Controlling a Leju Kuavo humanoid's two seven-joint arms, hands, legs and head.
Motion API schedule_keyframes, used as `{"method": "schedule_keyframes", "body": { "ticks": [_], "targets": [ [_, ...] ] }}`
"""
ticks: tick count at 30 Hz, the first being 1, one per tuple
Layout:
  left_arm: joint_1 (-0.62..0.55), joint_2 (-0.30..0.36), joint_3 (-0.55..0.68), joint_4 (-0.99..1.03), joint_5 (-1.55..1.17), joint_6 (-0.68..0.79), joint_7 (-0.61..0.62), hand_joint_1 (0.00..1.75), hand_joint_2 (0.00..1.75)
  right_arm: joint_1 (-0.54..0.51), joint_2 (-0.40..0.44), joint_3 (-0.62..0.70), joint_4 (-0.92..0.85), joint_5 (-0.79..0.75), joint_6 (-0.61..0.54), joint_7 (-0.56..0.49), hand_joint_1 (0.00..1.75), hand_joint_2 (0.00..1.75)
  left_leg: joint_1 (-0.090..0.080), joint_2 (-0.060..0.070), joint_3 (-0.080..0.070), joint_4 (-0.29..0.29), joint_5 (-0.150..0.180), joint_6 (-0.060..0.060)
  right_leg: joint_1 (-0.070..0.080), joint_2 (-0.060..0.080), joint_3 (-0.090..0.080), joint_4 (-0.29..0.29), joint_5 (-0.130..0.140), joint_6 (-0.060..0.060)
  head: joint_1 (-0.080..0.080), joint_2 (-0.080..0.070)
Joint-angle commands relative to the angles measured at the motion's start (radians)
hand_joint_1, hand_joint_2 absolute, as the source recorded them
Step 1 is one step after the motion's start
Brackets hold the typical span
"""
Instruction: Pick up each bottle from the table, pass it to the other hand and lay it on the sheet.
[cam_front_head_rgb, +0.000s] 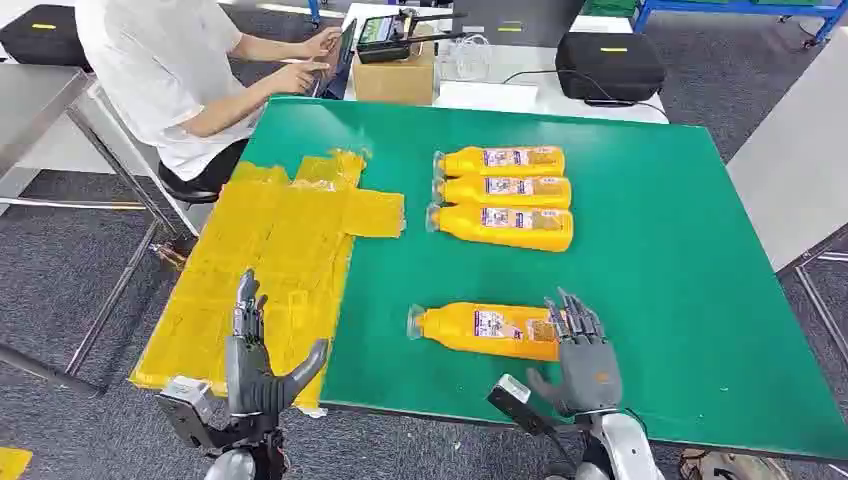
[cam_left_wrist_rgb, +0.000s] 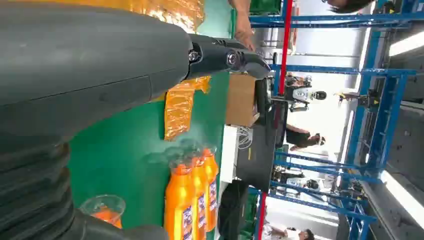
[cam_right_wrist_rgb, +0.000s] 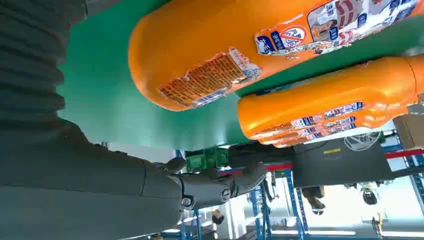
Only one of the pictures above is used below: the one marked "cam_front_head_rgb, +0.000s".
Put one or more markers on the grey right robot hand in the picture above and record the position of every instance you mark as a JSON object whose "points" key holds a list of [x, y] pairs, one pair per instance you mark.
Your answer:
{"points": [[590, 374]]}

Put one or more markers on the person's right hand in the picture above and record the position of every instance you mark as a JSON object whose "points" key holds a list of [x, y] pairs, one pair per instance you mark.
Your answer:
{"points": [[295, 78]]}

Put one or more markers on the person's left hand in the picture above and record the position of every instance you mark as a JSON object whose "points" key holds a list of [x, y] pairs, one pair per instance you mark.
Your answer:
{"points": [[321, 43]]}

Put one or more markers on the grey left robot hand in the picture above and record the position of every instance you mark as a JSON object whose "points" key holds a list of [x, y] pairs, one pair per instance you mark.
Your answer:
{"points": [[248, 378]]}

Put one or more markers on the orange drink bottle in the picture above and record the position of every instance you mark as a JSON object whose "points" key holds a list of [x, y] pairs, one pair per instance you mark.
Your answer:
{"points": [[464, 162], [464, 226], [464, 192], [450, 328]]}

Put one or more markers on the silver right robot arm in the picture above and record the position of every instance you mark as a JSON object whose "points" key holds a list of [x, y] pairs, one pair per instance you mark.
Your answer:
{"points": [[623, 450]]}

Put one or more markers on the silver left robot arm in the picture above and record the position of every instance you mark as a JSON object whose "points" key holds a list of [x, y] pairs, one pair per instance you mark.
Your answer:
{"points": [[232, 467]]}

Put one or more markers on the dark laptop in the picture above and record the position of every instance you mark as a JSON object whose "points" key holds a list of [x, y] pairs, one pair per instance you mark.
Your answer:
{"points": [[341, 66]]}

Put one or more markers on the black remote controller with screen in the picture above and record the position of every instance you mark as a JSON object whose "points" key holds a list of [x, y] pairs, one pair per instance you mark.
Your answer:
{"points": [[384, 40]]}

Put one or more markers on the brown cardboard box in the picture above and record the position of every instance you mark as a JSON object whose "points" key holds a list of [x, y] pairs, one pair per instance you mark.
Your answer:
{"points": [[394, 83]]}

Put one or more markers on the green table mat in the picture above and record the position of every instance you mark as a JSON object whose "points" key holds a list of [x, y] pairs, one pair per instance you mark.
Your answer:
{"points": [[662, 265]]}

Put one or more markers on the person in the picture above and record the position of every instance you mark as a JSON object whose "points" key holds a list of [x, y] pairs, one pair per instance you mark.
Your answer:
{"points": [[159, 66]]}

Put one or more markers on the black round stool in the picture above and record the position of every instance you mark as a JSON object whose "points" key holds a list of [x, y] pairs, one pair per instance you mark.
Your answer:
{"points": [[189, 189]]}

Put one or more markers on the white flat box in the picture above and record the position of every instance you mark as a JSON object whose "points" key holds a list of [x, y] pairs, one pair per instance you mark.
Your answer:
{"points": [[487, 97]]}

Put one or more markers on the dark grey case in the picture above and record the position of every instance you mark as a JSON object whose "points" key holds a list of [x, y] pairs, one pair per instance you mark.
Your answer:
{"points": [[530, 16]]}

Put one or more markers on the black case with yellow label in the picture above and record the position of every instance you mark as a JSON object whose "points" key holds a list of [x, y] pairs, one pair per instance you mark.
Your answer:
{"points": [[609, 69], [46, 43]]}

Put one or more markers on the green crate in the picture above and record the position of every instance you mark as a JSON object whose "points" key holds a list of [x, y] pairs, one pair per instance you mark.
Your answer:
{"points": [[609, 6]]}

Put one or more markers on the grey table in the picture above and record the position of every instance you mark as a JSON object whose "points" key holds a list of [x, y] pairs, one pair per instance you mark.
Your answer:
{"points": [[795, 166]]}

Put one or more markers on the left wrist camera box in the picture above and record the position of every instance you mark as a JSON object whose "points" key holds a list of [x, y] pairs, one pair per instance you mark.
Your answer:
{"points": [[189, 397]]}

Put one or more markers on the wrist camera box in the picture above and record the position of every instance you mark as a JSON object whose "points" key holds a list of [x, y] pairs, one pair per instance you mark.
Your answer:
{"points": [[189, 397], [510, 394]]}

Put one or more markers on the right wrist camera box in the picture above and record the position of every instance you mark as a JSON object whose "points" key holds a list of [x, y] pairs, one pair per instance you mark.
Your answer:
{"points": [[510, 394]]}

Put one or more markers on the blue metal frame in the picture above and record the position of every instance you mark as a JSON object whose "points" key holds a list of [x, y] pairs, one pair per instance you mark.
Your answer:
{"points": [[729, 6]]}

